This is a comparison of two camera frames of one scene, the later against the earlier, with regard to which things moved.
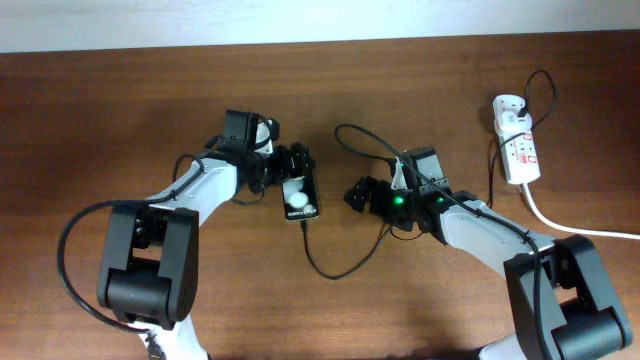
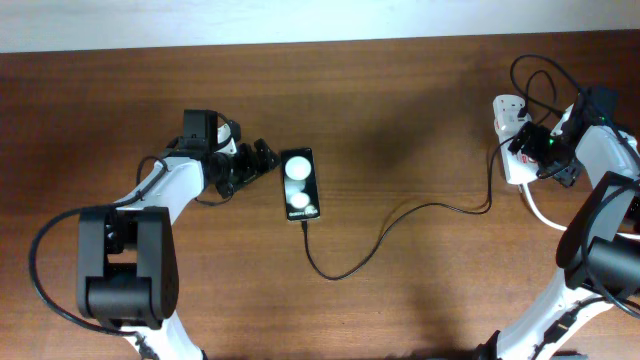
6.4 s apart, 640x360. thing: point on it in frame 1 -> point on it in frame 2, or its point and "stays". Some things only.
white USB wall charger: (505, 113) stays
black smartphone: (300, 196) stays
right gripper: (377, 204) -> (560, 169)
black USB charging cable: (528, 130) -> (366, 256)
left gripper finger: (301, 162) -> (266, 159)
